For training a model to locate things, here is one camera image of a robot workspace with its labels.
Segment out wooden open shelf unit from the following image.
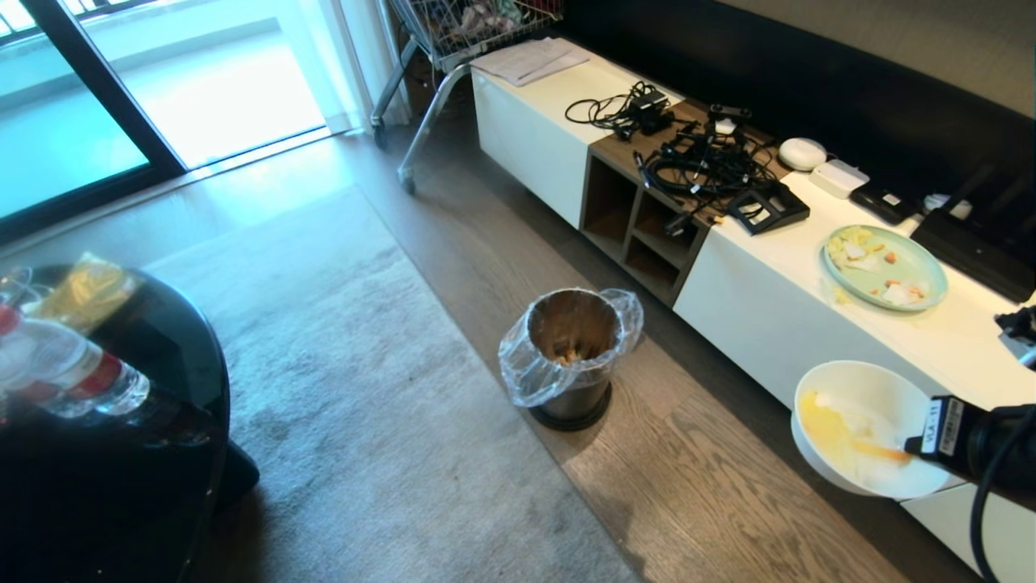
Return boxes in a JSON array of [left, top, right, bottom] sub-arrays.
[[579, 97, 792, 309]]

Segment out metal bin with plastic liner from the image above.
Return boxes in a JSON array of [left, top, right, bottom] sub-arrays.
[[497, 287, 645, 409]]

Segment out metal wire cart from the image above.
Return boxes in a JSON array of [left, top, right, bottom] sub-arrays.
[[370, 0, 565, 196]]

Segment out black angled stand device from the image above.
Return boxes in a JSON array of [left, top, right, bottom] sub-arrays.
[[728, 183, 812, 236]]

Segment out black round glass table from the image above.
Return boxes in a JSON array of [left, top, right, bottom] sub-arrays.
[[0, 263, 261, 583]]

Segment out black sliding door frame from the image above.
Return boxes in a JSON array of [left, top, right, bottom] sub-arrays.
[[0, 0, 189, 244]]

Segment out white round device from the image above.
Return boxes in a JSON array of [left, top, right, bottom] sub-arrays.
[[778, 137, 829, 172]]

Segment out white low cabinet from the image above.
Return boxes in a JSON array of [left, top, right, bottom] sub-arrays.
[[471, 39, 1036, 583]]

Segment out grey rug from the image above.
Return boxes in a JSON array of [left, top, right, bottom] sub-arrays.
[[142, 185, 648, 583]]

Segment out large black flat device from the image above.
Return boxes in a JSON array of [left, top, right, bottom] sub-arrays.
[[910, 166, 1036, 305]]

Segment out food scraps on plate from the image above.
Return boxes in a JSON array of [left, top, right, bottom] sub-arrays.
[[827, 228, 930, 307]]

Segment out plastic water bottle red label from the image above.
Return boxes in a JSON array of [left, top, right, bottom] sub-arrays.
[[0, 304, 152, 419]]

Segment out orange food piece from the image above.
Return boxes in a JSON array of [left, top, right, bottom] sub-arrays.
[[850, 439, 914, 465]]

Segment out white curtain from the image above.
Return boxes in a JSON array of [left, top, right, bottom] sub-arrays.
[[299, 0, 410, 134]]

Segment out tangled black cable bundle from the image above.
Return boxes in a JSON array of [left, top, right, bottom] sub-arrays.
[[634, 104, 784, 237]]

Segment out small flat black device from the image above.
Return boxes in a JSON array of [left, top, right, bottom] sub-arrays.
[[849, 181, 921, 226]]

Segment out pale green plate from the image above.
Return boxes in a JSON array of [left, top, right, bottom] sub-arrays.
[[822, 224, 949, 313]]

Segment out white bowl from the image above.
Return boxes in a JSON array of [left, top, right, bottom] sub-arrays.
[[791, 360, 957, 501]]

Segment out yellow food scraps in bowl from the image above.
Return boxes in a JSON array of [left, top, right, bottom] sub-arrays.
[[798, 390, 901, 485]]

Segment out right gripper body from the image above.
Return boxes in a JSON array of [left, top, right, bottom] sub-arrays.
[[921, 394, 1036, 491]]

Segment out metal trash bin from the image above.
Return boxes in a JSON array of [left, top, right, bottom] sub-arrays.
[[524, 288, 626, 432]]

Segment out stack of white papers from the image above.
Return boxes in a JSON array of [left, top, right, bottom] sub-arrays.
[[469, 36, 591, 88]]

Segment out yellow snack bag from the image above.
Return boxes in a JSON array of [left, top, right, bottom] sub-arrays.
[[32, 252, 140, 333]]

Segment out black power adapter with cord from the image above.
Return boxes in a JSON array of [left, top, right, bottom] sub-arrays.
[[564, 80, 677, 141]]

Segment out clear drinking glass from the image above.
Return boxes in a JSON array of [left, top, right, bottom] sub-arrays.
[[0, 266, 35, 313]]

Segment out white rectangular box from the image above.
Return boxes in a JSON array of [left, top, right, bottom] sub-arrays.
[[809, 159, 871, 200]]

